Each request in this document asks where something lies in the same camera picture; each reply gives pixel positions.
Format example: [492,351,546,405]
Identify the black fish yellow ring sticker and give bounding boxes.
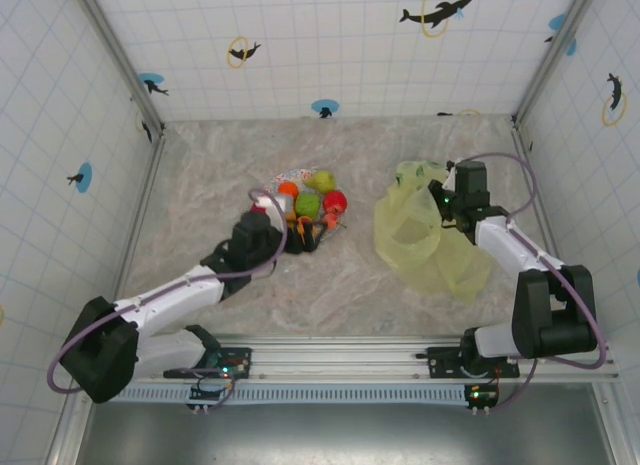
[133,108,154,144]

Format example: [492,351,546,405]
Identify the red apple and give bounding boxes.
[323,189,349,215]

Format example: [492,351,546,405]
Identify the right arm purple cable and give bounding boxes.
[457,152,611,415]

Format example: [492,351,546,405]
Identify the seahorse yellow ring sticker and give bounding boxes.
[601,72,629,127]

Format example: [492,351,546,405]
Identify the aluminium side frame bar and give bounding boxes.
[512,117,569,266]
[112,124,167,306]

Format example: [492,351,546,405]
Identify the large dolphin ring sticker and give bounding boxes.
[398,0,475,39]

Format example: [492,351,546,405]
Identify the blue circle fish sticker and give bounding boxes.
[66,162,94,193]

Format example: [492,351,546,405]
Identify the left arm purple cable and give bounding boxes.
[47,187,290,396]

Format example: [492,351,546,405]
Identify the aluminium corner post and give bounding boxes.
[69,0,166,131]
[513,0,599,125]

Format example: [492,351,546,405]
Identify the yellow plastic bag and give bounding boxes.
[373,159,494,302]

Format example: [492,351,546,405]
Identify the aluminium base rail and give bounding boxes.
[117,333,617,385]

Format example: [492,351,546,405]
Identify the small dolphin ring sticker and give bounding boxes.
[227,34,263,69]

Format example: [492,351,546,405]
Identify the green pear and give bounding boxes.
[304,169,337,194]

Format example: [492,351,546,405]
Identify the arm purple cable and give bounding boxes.
[47,187,290,396]
[457,152,611,415]

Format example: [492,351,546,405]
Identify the blue blob sticker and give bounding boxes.
[543,12,579,57]

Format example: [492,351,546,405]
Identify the blue circle shark sticker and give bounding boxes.
[138,72,170,97]

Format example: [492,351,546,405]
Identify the blue circle penguin sticker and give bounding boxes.
[310,98,340,120]

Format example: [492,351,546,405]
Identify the white slotted cable duct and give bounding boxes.
[112,384,501,405]

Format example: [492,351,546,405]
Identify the aluminium frame upright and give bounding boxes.
[47,392,96,465]
[592,379,632,465]

